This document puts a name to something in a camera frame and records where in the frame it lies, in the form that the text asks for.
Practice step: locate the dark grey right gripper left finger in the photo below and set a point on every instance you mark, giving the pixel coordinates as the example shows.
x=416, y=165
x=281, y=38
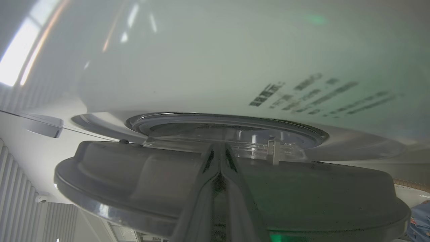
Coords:
x=198, y=201

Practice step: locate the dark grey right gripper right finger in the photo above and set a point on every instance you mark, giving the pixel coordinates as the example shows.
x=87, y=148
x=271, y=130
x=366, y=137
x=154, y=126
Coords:
x=240, y=208

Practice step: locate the dark grey glass washer door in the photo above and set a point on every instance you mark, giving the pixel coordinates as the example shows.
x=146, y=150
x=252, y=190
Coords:
x=134, y=174

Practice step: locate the blue patterned garment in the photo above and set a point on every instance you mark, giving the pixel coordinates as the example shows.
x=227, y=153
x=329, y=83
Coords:
x=421, y=222

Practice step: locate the white front-load washing machine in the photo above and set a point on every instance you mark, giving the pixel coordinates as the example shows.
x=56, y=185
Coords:
x=218, y=60

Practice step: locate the grey rounded ceiling fixture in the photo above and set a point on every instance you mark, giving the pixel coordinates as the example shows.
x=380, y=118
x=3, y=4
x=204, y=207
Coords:
x=45, y=126

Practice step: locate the white dome security camera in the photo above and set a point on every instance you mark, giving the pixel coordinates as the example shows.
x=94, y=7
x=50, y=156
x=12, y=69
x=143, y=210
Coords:
x=41, y=198

